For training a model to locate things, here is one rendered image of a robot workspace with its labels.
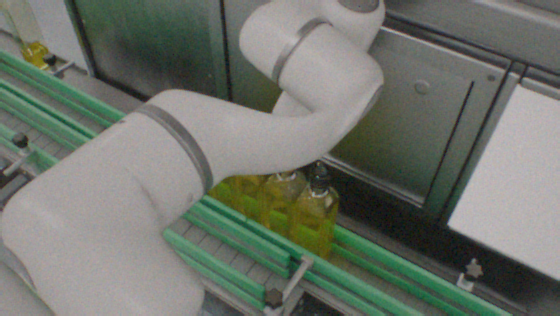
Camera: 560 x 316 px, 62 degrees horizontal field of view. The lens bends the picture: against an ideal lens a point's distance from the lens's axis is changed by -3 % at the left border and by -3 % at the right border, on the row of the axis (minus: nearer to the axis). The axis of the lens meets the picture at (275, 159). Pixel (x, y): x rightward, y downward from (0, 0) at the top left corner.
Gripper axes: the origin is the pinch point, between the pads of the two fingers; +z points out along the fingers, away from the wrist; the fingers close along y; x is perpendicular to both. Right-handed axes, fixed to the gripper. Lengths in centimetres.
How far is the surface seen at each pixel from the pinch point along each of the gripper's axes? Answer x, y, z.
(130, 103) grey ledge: -44, -13, 40
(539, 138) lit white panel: 26.9, -12.5, -16.6
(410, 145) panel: 14.8, -12.8, -2.0
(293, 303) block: 14.7, 9.4, 23.7
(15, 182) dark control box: -51, 18, 47
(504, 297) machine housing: 48, -16, 22
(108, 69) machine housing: -55, -16, 38
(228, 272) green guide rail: 2.8, 13.6, 19.1
